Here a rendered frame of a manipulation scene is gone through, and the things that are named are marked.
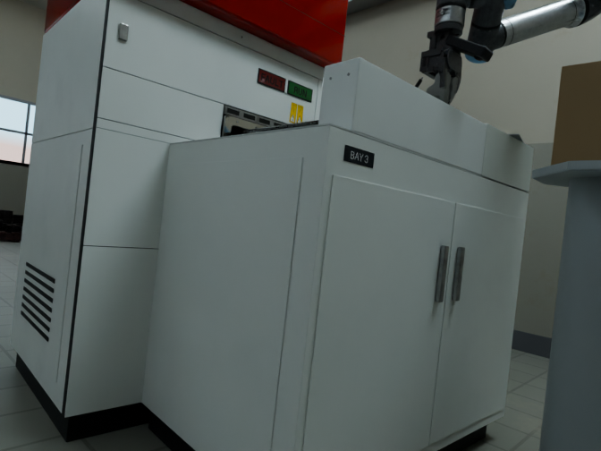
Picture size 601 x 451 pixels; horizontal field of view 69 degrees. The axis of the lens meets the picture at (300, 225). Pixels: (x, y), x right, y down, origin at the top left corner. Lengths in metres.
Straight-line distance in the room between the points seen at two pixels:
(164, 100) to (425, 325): 0.91
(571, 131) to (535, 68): 2.26
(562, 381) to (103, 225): 1.14
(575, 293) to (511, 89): 2.38
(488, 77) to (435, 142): 2.36
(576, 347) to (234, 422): 0.73
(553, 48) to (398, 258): 2.54
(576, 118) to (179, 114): 0.99
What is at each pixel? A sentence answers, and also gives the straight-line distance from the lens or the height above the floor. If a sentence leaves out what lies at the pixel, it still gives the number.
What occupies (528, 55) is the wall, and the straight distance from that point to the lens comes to 3.40.
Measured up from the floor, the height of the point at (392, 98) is 0.91.
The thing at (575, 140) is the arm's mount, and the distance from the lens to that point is 1.10.
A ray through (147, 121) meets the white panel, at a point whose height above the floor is 0.87.
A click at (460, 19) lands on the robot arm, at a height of 1.19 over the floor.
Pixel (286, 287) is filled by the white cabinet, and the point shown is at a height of 0.51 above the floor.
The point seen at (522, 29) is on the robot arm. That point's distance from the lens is 1.47.
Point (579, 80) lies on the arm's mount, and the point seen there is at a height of 1.00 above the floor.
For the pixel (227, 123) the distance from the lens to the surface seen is 1.41.
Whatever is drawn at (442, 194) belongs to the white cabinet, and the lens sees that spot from 1.13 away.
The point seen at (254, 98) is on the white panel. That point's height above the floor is 1.02.
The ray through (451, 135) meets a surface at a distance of 1.17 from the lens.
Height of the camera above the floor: 0.63
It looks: level
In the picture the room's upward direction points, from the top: 6 degrees clockwise
